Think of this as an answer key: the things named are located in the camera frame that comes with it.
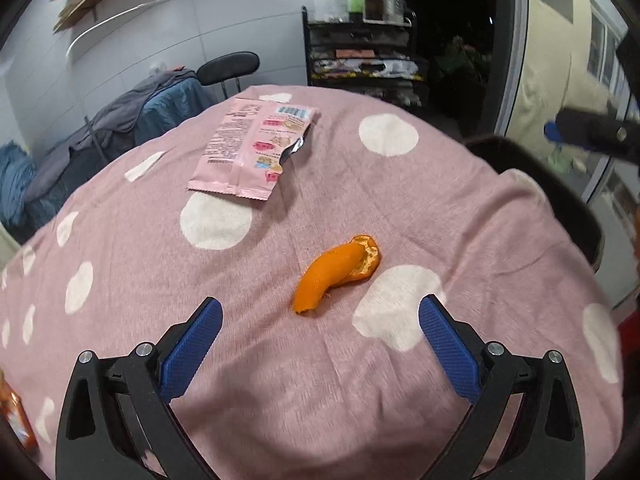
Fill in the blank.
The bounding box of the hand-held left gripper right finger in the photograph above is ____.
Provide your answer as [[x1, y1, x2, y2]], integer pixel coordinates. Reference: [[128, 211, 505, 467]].
[[418, 294, 587, 480]]

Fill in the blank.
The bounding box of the potted plant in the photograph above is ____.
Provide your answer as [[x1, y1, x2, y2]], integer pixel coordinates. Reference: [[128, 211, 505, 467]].
[[435, 35, 493, 91]]

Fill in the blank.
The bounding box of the black shelf cart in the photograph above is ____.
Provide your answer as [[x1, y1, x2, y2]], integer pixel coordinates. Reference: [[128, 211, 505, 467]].
[[301, 6, 431, 108]]

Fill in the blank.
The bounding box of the white hose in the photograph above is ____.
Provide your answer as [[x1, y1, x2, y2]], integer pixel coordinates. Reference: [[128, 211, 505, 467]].
[[66, 0, 173, 61]]

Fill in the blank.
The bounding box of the crumpled blue cloth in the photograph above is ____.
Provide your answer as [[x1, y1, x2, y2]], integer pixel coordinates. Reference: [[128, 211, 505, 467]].
[[0, 142, 36, 226]]

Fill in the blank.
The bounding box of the grey cloth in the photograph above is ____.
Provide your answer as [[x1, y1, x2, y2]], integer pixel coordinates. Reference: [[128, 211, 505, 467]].
[[25, 70, 196, 201]]

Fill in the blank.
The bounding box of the black waste bin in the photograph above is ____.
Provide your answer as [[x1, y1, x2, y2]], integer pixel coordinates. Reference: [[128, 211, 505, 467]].
[[464, 134, 607, 273]]

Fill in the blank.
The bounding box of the orange snack packet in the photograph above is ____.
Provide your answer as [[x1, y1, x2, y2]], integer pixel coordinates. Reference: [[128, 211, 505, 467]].
[[0, 369, 40, 453]]

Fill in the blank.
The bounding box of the blue fabric cover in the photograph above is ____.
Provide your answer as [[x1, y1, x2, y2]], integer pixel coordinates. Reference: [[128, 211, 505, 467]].
[[135, 77, 216, 146]]

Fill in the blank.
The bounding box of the orange peel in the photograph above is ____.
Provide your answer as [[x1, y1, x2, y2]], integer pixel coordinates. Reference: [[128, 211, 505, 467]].
[[292, 234, 382, 315]]

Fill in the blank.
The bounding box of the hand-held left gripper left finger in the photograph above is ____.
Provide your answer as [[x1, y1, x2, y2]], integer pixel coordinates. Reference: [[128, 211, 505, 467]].
[[54, 297, 224, 480]]

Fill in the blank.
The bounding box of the pink snack packet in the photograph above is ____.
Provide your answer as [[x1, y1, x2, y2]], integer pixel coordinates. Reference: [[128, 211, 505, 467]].
[[186, 98, 321, 202]]

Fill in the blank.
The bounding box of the pink polka-dot blanket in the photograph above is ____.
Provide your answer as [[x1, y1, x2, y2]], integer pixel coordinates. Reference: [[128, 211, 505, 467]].
[[0, 85, 626, 480]]

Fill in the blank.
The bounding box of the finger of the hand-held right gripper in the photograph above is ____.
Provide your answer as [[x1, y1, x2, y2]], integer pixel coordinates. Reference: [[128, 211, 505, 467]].
[[544, 107, 640, 163]]

